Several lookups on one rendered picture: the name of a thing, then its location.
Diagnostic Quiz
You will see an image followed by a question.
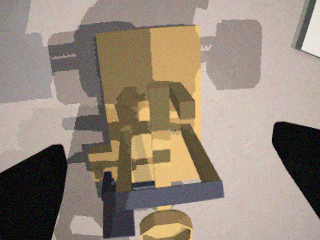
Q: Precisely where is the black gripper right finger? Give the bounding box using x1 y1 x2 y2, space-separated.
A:
272 121 320 219

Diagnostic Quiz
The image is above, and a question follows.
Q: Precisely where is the white square tile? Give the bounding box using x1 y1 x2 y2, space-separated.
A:
295 0 320 57

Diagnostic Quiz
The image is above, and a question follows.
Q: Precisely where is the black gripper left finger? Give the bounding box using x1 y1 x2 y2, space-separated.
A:
0 144 68 240

